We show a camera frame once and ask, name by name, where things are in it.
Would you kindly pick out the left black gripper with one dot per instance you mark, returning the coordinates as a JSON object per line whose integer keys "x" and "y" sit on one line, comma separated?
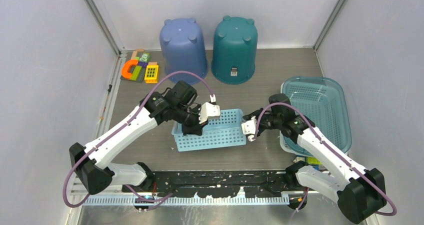
{"x": 195, "y": 128}

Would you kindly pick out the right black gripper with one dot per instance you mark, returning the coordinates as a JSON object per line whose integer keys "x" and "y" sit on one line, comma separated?
{"x": 256, "y": 113}

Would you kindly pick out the light blue plastic basket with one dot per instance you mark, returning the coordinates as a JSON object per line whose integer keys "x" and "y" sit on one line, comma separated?
{"x": 218, "y": 133}

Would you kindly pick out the teal plastic bucket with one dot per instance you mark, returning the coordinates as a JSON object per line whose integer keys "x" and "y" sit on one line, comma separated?
{"x": 234, "y": 50}

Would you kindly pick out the blue plastic bucket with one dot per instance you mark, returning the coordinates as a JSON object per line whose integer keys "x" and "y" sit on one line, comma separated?
{"x": 183, "y": 47}

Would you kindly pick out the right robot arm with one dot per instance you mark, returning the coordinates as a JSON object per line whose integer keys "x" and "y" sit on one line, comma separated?
{"x": 358, "y": 192}

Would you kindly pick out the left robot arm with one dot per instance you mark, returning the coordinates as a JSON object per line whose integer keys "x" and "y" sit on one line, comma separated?
{"x": 95, "y": 168}

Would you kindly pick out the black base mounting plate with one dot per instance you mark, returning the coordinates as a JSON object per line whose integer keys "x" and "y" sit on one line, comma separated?
{"x": 219, "y": 183}

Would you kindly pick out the small toy car blue wheels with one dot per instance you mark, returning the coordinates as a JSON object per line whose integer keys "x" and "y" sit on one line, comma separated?
{"x": 299, "y": 159}

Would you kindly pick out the teal plastic basket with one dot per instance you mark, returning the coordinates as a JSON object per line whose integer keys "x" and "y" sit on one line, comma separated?
{"x": 322, "y": 100}

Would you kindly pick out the yellow toy block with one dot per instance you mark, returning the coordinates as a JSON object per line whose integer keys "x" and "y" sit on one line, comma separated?
{"x": 152, "y": 74}

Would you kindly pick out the lime green toy brick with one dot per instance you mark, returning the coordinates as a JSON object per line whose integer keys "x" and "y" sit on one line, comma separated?
{"x": 313, "y": 161}

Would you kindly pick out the lime green long brick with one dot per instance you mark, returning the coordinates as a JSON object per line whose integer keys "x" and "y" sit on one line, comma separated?
{"x": 135, "y": 74}

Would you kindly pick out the purple toy block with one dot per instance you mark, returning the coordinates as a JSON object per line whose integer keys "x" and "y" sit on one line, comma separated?
{"x": 143, "y": 64}

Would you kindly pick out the green numbered toy block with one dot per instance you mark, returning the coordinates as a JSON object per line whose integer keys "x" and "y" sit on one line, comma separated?
{"x": 145, "y": 57}

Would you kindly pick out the orange toy arch block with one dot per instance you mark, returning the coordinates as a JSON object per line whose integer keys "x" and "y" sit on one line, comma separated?
{"x": 125, "y": 72}

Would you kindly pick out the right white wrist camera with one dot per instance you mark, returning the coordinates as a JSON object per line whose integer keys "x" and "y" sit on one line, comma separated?
{"x": 249, "y": 128}

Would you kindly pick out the white cable duct strip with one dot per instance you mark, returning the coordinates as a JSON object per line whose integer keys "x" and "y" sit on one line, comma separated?
{"x": 132, "y": 200}

